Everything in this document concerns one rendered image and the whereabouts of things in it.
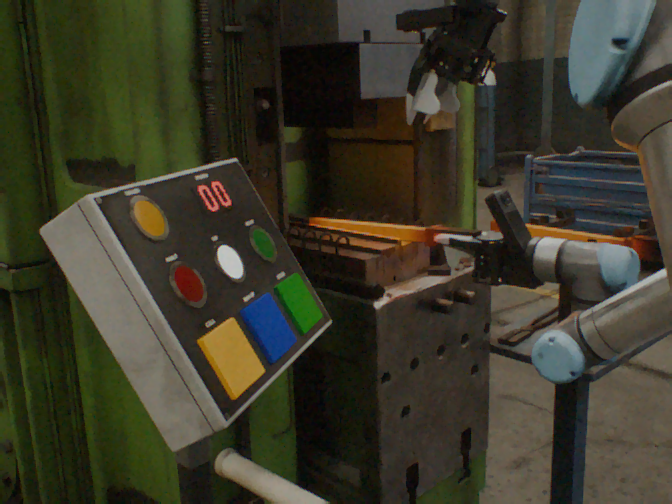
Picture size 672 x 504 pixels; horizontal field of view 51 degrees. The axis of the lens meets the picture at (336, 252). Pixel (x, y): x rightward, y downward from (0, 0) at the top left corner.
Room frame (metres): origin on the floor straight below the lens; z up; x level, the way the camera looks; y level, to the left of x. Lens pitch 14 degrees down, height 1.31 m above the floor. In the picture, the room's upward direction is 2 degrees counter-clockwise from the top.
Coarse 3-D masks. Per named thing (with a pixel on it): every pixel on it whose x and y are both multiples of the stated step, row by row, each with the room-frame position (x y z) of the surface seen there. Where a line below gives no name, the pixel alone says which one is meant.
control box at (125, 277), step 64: (128, 192) 0.77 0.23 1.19; (192, 192) 0.88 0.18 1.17; (256, 192) 1.02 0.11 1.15; (64, 256) 0.73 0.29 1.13; (128, 256) 0.71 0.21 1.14; (192, 256) 0.80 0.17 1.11; (256, 256) 0.92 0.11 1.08; (128, 320) 0.70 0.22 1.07; (192, 320) 0.73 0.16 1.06; (320, 320) 0.96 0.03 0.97; (192, 384) 0.68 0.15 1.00; (256, 384) 0.75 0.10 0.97
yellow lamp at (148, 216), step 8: (136, 208) 0.76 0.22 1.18; (144, 208) 0.77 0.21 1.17; (152, 208) 0.79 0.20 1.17; (136, 216) 0.75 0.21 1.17; (144, 216) 0.76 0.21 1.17; (152, 216) 0.78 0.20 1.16; (160, 216) 0.79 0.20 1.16; (144, 224) 0.76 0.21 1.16; (152, 224) 0.77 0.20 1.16; (160, 224) 0.78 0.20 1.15; (152, 232) 0.76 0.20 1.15; (160, 232) 0.77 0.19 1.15
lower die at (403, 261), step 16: (304, 224) 1.52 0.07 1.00; (352, 240) 1.39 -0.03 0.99; (368, 240) 1.38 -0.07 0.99; (384, 240) 1.36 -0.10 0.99; (400, 240) 1.34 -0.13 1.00; (352, 256) 1.30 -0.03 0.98; (368, 256) 1.29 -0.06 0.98; (384, 256) 1.31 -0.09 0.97; (400, 256) 1.34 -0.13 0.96; (416, 256) 1.38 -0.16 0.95; (352, 272) 1.29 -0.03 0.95; (368, 272) 1.27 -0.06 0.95; (384, 272) 1.31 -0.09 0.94; (400, 272) 1.34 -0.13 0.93; (416, 272) 1.38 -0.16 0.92
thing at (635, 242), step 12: (492, 228) 1.62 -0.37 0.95; (528, 228) 1.55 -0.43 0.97; (540, 228) 1.53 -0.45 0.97; (552, 228) 1.53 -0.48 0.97; (576, 240) 1.46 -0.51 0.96; (600, 240) 1.42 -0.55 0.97; (612, 240) 1.40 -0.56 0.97; (624, 240) 1.37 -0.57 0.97; (636, 240) 1.37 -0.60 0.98; (648, 240) 1.34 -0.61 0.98; (636, 252) 1.37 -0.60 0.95; (648, 252) 1.35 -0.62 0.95; (660, 252) 1.33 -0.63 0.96
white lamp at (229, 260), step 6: (222, 246) 0.86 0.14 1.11; (222, 252) 0.85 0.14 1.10; (228, 252) 0.86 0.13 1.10; (234, 252) 0.87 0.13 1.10; (222, 258) 0.84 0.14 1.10; (228, 258) 0.85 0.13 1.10; (234, 258) 0.86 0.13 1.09; (222, 264) 0.83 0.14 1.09; (228, 264) 0.84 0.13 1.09; (234, 264) 0.85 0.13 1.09; (240, 264) 0.87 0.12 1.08; (228, 270) 0.84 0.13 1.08; (234, 270) 0.85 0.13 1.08; (240, 270) 0.86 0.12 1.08; (234, 276) 0.84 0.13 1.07
